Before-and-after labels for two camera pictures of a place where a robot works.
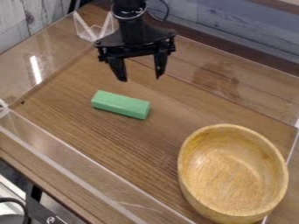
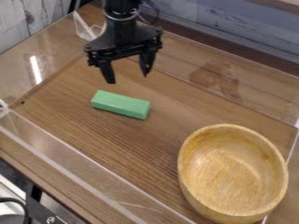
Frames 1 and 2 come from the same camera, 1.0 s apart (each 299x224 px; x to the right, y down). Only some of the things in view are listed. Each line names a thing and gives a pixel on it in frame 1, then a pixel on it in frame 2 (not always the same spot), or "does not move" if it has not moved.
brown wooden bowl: x=232 y=173 does not move
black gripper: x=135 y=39 -> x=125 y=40
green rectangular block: x=121 y=104 does not move
